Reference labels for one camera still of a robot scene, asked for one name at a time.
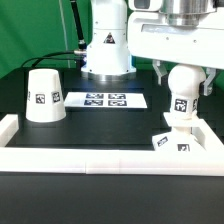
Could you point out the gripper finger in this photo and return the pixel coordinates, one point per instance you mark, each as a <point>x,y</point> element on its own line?
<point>206,87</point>
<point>161,71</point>

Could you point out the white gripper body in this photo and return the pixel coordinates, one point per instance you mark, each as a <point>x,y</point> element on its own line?
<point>149,36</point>

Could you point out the white lamp bulb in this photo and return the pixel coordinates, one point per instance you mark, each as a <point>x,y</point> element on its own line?
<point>184,82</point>

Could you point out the white lamp base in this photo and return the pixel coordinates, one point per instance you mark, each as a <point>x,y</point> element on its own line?
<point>180,137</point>

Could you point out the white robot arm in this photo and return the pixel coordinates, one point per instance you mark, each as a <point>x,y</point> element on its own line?
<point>108,53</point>

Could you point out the white lamp shade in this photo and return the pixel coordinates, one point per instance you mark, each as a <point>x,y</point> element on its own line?
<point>44,97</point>

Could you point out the white marker sheet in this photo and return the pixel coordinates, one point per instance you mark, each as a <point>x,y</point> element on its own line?
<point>105,100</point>

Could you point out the white U-shaped fence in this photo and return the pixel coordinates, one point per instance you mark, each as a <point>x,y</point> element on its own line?
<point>50,160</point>

